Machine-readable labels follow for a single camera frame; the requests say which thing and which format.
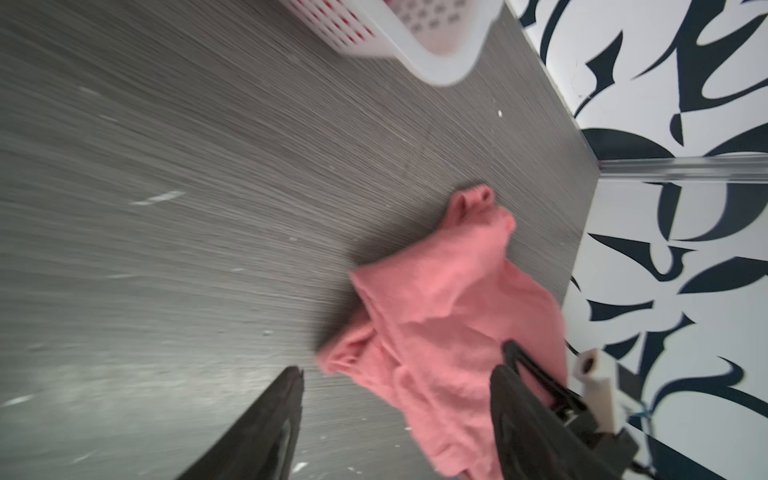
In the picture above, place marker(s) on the white plastic basket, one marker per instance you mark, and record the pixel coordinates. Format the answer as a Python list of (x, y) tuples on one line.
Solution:
[(438, 41)]

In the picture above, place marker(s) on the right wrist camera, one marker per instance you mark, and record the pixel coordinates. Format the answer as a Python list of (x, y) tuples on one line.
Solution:
[(611, 392)]

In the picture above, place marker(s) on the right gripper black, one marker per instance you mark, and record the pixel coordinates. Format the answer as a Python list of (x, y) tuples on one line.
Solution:
[(615, 451)]

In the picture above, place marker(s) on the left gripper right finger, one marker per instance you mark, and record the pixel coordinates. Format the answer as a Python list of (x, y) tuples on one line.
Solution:
[(532, 443)]

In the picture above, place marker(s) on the pink t shirt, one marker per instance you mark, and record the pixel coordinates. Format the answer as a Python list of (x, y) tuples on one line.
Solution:
[(431, 327)]

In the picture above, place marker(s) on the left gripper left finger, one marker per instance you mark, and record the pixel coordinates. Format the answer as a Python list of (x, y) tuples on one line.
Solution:
[(262, 442)]

